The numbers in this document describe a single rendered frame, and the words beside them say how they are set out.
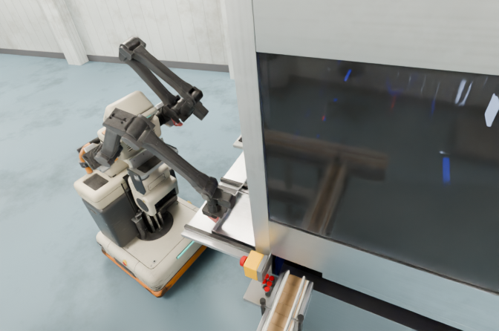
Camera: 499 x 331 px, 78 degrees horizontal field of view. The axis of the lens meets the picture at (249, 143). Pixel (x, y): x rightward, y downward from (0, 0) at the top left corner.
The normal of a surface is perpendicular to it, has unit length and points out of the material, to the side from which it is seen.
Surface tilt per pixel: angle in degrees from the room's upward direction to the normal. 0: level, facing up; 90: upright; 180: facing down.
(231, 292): 0
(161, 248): 0
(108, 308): 0
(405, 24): 90
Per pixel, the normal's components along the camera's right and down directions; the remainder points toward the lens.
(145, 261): -0.08, -0.79
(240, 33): -0.43, 0.58
